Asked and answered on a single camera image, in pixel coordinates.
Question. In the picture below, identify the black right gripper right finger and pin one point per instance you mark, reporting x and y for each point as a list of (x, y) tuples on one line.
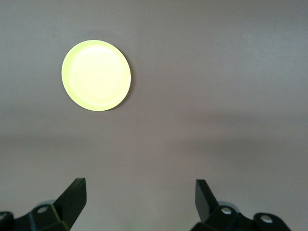
[(204, 202)]

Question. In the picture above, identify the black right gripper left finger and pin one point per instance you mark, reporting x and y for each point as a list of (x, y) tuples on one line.
[(69, 204)]

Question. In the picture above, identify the yellow round plate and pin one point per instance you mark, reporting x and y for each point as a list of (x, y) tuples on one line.
[(96, 75)]

